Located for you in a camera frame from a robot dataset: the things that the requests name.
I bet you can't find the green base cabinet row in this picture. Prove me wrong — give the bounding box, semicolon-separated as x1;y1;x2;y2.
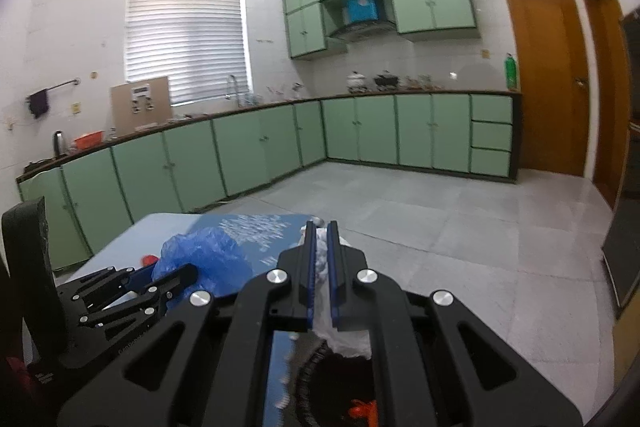
17;99;328;265

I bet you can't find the orange wrapper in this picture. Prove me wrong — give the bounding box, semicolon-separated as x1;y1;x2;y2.
350;399;378;420

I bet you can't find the blue plastic bag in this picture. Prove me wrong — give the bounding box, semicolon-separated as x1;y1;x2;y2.
152;227;253;298

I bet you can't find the range hood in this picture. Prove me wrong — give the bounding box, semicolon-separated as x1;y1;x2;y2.
327;21;396;42

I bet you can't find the dark hanging towel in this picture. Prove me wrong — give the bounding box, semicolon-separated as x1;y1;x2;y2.
28;89;51;118

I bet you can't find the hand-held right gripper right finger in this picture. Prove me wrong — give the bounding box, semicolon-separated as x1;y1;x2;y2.
326;221;583;427

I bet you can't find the white tissue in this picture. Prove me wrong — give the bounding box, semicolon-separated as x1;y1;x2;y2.
298;219;375;360

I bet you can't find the wooden door frame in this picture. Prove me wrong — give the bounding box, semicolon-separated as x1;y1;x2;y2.
579;0;636;210

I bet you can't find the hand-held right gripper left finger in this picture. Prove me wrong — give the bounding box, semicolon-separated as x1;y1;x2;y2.
57;221;321;427

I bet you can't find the brown cardboard sheet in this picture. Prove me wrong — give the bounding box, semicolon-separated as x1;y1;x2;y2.
110;76;173;132

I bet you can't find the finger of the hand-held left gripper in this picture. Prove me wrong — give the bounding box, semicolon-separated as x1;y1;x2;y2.
80;263;198;328
57;266;157;308

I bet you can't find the blue box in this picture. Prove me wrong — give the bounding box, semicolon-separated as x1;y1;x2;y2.
342;0;378;25

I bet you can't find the dark appliance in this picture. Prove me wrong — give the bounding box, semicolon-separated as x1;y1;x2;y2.
601;7;640;310

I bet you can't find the green bottle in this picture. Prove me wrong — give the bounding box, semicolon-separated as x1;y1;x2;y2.
502;53;518;90

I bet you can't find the metal towel bar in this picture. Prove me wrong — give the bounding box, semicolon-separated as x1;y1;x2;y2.
27;78;81;102

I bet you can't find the black trash bin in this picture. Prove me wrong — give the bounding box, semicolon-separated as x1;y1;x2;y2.
287;347;378;427

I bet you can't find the green base cabinet with drawers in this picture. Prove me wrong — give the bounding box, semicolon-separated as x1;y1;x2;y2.
320;91;521;182

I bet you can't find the white window blind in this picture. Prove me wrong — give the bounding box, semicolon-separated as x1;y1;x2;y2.
125;0;251;105

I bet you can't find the blue printed table mat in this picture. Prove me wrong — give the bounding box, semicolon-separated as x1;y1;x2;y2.
190;212;323;425

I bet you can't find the wooden door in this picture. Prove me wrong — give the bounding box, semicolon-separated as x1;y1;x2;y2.
501;0;591;178

